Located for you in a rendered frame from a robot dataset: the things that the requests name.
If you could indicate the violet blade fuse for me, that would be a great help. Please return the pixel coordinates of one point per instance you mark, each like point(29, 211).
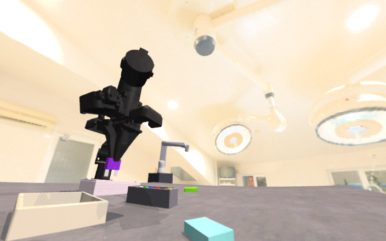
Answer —
point(112, 165)

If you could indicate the beige open rectangular tray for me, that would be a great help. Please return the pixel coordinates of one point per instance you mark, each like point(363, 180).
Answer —
point(36, 214)

